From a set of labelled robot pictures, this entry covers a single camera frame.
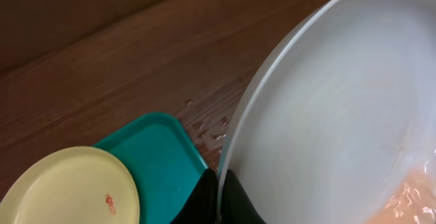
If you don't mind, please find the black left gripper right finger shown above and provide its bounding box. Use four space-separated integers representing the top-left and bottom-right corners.
221 170 266 224

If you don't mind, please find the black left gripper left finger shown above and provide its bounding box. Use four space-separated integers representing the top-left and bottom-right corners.
170 168 218 224

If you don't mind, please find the yellow-green plate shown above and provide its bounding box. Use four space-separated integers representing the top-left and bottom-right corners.
1 146 140 224

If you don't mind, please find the white plate with red stain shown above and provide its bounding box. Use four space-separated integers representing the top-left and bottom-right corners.
217 0 435 223

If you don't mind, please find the teal plastic tray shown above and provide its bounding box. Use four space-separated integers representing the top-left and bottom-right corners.
95 112 208 224

